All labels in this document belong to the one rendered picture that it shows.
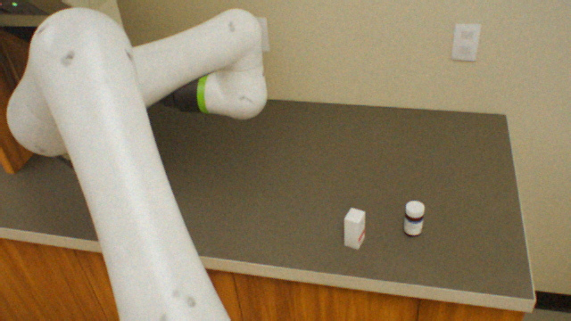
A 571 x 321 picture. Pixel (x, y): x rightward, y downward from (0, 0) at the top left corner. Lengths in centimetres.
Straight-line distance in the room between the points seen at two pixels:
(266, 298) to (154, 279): 81
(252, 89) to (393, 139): 60
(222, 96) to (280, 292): 52
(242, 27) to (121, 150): 51
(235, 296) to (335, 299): 27
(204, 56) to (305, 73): 79
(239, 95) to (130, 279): 60
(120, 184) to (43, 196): 101
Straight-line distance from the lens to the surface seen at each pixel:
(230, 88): 110
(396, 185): 142
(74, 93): 65
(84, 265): 156
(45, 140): 81
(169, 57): 93
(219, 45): 101
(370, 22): 162
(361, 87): 173
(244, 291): 138
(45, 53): 68
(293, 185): 142
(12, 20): 152
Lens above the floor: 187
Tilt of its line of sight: 38 degrees down
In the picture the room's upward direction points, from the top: 5 degrees counter-clockwise
